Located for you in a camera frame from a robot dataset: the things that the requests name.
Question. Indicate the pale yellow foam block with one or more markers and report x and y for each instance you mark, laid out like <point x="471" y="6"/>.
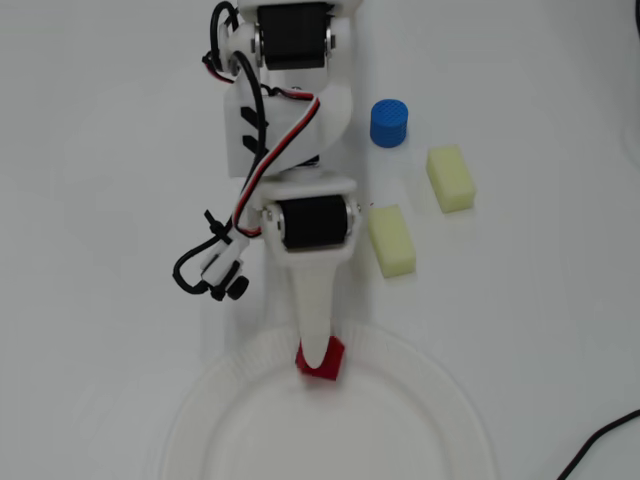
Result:
<point x="451" y="177"/>
<point x="392" y="242"/>

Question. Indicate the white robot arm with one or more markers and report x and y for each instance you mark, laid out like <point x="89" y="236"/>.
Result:
<point x="300" y="150"/>

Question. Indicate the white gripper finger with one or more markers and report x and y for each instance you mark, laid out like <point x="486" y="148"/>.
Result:
<point x="315" y="305"/>

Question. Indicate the small white black camera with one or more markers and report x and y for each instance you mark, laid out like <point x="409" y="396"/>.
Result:
<point x="222" y="265"/>

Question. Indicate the red block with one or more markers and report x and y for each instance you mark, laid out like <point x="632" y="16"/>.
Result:
<point x="331" y="362"/>

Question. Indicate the white paper plate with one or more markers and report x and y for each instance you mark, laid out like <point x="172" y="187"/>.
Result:
<point x="400" y="400"/>

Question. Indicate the blue ribbed cylinder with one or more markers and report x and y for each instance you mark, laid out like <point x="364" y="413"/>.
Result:
<point x="389" y="124"/>

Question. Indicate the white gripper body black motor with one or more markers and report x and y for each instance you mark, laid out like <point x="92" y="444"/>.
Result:
<point x="312" y="224"/>

